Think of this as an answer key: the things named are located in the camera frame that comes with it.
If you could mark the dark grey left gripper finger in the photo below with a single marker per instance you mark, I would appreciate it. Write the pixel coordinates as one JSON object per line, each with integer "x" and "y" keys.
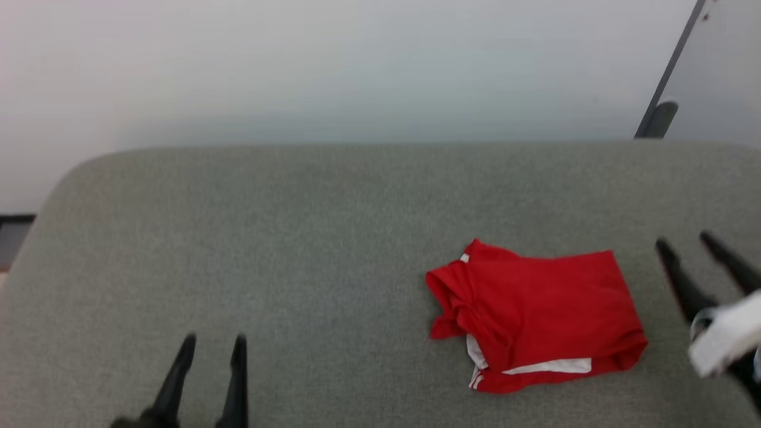
{"x": 177, "y": 380}
{"x": 238, "y": 392}

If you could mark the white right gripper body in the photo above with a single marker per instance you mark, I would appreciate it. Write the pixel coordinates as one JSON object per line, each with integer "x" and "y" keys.
{"x": 725, "y": 336}

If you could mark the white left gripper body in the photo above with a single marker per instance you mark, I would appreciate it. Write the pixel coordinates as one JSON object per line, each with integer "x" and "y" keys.
{"x": 142, "y": 422}

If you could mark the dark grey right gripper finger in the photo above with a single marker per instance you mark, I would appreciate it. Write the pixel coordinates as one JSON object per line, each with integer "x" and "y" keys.
{"x": 734, "y": 264}
{"x": 684, "y": 285}

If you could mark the red and white basketball jersey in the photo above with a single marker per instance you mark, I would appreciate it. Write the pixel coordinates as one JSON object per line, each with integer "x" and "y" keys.
{"x": 535, "y": 309}

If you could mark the dark grey door frame strip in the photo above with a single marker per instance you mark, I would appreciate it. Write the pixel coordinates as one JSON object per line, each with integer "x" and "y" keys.
{"x": 678, "y": 56}

